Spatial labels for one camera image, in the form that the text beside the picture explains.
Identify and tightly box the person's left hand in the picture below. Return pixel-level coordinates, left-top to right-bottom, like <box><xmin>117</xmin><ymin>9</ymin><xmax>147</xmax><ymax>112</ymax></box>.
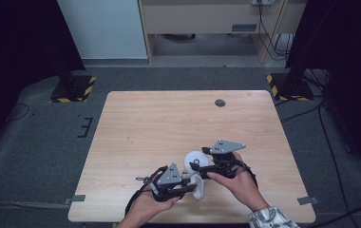
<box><xmin>123</xmin><ymin>188</ymin><xmax>183</xmax><ymax>226</ymax></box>

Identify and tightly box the black hanging cable bundle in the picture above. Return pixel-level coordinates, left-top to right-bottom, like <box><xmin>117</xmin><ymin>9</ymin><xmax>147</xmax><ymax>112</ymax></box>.
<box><xmin>256</xmin><ymin>0</ymin><xmax>295</xmax><ymax>62</ymax></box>

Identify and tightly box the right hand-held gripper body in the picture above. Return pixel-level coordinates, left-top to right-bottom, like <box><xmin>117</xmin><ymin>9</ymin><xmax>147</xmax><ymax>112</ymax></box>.
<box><xmin>200</xmin><ymin>139</ymin><xmax>250</xmax><ymax>181</ymax></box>

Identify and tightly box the beige wooden desk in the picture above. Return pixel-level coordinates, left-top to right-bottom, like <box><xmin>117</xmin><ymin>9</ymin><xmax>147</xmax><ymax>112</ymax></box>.
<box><xmin>137</xmin><ymin>0</ymin><xmax>308</xmax><ymax>67</ymax></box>

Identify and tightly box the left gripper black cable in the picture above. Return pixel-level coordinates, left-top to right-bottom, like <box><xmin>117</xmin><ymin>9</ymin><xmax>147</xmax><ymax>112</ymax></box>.
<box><xmin>123</xmin><ymin>183</ymin><xmax>152</xmax><ymax>217</ymax></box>

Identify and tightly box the white cabinet panel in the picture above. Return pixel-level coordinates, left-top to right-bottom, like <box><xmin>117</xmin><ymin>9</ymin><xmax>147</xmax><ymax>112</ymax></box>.
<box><xmin>56</xmin><ymin>0</ymin><xmax>149</xmax><ymax>61</ymax></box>

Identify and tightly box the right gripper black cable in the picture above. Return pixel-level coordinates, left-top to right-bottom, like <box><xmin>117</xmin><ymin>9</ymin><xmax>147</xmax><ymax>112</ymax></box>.
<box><xmin>237</xmin><ymin>159</ymin><xmax>259</xmax><ymax>188</ymax></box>

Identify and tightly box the grey tape piece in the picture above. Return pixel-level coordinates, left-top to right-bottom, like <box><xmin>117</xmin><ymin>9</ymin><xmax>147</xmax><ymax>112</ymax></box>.
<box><xmin>296</xmin><ymin>196</ymin><xmax>320</xmax><ymax>206</ymax></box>
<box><xmin>63</xmin><ymin>194</ymin><xmax>87</xmax><ymax>206</ymax></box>

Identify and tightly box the black stand with striped base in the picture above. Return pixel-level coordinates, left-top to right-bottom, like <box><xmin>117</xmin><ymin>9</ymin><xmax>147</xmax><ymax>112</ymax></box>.
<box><xmin>265</xmin><ymin>47</ymin><xmax>315</xmax><ymax>103</ymax></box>
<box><xmin>49</xmin><ymin>65</ymin><xmax>98</xmax><ymax>105</ymax></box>

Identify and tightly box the thin black looped floor cable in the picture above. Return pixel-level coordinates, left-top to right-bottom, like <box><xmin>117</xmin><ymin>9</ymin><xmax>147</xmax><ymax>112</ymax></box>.
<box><xmin>3</xmin><ymin>103</ymin><xmax>31</xmax><ymax>124</ymax></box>

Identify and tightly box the white plastic cup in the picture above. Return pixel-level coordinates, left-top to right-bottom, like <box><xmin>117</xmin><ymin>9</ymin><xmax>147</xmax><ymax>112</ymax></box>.
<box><xmin>183</xmin><ymin>149</ymin><xmax>212</xmax><ymax>175</ymax></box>

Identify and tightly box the white woven cloth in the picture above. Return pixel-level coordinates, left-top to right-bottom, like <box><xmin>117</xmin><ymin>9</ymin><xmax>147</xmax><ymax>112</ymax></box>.
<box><xmin>181</xmin><ymin>171</ymin><xmax>207</xmax><ymax>201</ymax></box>

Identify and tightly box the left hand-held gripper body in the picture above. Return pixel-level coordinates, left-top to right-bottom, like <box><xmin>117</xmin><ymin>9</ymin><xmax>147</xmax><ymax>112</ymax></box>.
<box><xmin>135</xmin><ymin>162</ymin><xmax>192</xmax><ymax>203</ymax></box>

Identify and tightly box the thick black floor cable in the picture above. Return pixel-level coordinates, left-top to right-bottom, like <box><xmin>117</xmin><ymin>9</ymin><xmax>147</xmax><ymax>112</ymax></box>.
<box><xmin>308</xmin><ymin>204</ymin><xmax>361</xmax><ymax>228</ymax></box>

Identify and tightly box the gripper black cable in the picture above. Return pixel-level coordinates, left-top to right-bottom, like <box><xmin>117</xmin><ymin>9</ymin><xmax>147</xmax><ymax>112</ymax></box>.
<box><xmin>237</xmin><ymin>159</ymin><xmax>259</xmax><ymax>188</ymax></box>
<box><xmin>123</xmin><ymin>183</ymin><xmax>152</xmax><ymax>217</ymax></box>

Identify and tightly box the white power strip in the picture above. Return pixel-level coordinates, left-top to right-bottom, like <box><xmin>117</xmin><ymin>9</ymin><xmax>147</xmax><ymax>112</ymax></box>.
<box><xmin>251</xmin><ymin>0</ymin><xmax>276</xmax><ymax>7</ymax></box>

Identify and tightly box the grey floor cable cover strip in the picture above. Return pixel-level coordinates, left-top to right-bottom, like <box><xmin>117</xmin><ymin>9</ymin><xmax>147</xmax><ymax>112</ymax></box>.
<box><xmin>0</xmin><ymin>200</ymin><xmax>71</xmax><ymax>211</ymax></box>

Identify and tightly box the long black floor cable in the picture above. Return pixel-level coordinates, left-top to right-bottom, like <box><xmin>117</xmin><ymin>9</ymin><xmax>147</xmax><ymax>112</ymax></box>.
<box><xmin>316</xmin><ymin>101</ymin><xmax>361</xmax><ymax>228</ymax></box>

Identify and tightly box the person's right hand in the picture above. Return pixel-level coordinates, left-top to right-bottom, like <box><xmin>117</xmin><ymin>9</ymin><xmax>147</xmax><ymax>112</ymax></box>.
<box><xmin>206</xmin><ymin>151</ymin><xmax>262</xmax><ymax>213</ymax></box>

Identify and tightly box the black curtain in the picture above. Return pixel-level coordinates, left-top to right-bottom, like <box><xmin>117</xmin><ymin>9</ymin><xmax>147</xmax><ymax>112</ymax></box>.
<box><xmin>0</xmin><ymin>0</ymin><xmax>86</xmax><ymax>156</ymax></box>
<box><xmin>285</xmin><ymin>0</ymin><xmax>361</xmax><ymax>180</ymax></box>

